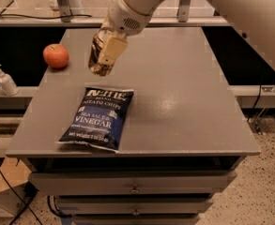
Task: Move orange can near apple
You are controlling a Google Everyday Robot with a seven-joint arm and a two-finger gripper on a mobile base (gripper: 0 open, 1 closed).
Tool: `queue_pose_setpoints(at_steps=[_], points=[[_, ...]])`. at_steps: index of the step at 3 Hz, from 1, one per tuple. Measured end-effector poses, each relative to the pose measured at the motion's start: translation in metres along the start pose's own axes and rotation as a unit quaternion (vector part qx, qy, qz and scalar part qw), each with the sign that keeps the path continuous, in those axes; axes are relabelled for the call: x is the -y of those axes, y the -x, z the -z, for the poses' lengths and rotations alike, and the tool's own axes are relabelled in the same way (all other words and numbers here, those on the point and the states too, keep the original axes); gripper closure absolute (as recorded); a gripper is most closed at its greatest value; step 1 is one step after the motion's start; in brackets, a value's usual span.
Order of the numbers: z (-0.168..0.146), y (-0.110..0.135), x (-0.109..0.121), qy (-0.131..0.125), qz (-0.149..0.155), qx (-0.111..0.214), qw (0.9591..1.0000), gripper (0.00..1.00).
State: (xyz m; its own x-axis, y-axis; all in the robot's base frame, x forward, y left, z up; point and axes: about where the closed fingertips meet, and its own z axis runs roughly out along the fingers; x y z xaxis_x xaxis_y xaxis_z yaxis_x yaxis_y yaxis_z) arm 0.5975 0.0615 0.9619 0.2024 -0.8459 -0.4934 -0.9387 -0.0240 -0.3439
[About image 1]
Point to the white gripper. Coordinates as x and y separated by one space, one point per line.
122 15

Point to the orange soda can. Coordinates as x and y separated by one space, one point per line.
96 47

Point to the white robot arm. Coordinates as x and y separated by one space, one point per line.
255 19

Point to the red apple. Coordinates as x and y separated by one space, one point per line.
56 56

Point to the blue potato chips bag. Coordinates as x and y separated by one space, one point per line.
100 118

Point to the white pump sanitizer bottle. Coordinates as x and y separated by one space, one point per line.
7 84

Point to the grey drawer cabinet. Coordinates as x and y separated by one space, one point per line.
183 116

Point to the top grey drawer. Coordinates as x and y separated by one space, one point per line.
131 183

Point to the grey drawer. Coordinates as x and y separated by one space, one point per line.
134 205
137 220
131 183

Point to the middle grey drawer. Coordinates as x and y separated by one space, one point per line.
134 205

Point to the bottom grey drawer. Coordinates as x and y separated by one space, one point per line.
137 220

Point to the cardboard box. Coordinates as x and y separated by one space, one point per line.
12 183

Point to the grey metal frame rail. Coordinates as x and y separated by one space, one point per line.
91 13

